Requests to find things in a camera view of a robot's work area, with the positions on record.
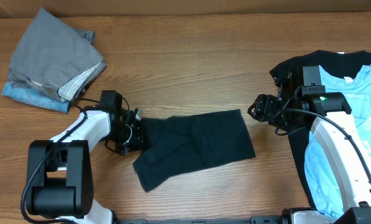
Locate grey folded shorts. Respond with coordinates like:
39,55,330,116
7,8,106,101

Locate plain black t-shirt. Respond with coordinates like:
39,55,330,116
270,50,371,208

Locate black Nike t-shirt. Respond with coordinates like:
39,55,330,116
133,110,255,192

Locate light blue folded jeans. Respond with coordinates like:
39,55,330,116
2,82,70,114

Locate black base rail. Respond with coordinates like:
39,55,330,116
110,207,338,224

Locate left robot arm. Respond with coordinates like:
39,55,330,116
20,90,144,224

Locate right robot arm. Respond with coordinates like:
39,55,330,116
248,66,371,223

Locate light blue t-shirt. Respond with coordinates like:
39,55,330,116
304,64,371,218

